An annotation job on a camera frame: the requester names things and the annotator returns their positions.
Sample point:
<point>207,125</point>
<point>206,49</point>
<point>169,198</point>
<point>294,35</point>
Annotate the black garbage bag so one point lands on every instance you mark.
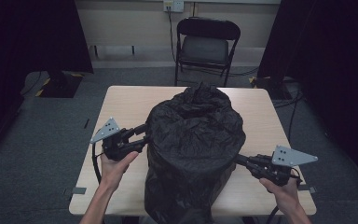
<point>195,140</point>

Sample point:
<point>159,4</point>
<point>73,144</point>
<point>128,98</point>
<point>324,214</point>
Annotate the person's lap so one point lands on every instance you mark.
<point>230,221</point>

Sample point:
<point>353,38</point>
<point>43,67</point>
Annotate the black floor tape strip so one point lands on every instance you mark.
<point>86,123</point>

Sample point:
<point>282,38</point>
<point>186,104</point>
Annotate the grey tape strip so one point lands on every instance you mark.
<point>310,189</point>
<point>79,190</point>

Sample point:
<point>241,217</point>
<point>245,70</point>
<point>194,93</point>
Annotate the white wall outlet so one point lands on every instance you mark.
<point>174,5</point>

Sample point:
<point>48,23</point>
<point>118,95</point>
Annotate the person's left hand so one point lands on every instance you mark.
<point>115,172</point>

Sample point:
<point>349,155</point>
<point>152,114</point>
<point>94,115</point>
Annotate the dark curtain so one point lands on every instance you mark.
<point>18,46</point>
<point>332,62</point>

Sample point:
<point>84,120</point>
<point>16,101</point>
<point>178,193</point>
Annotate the person's right hand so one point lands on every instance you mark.
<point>284,194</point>

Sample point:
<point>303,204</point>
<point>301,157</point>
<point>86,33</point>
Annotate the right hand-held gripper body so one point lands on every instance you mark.
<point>276,168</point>

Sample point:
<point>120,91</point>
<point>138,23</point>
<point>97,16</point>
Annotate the black stand base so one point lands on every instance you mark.
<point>60,85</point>
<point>268,85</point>

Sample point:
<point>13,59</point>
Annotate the black folding chair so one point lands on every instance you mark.
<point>205,49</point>

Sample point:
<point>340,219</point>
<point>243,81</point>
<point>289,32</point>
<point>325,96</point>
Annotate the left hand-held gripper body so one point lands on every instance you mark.
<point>116,146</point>

